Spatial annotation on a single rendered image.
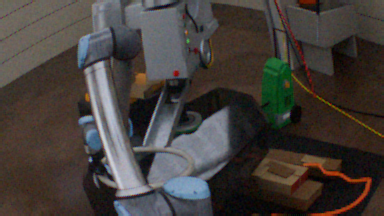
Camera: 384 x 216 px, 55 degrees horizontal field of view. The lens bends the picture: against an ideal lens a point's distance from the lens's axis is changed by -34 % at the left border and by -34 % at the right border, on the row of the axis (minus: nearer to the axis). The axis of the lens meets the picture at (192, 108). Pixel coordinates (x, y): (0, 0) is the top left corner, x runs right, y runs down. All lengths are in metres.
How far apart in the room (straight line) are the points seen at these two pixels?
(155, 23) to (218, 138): 0.76
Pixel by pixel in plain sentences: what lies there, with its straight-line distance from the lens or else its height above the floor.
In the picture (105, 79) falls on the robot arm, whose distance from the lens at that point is 1.65.
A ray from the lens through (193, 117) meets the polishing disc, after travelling 2.98.
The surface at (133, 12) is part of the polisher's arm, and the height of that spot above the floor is 1.39.
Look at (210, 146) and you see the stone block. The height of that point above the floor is 0.71.
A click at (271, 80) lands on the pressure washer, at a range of 4.41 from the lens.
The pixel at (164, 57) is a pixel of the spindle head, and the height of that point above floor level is 1.23.
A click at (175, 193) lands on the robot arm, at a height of 1.18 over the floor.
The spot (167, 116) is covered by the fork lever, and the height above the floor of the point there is 0.94.
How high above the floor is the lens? 2.07
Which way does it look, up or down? 24 degrees down
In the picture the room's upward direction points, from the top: 10 degrees counter-clockwise
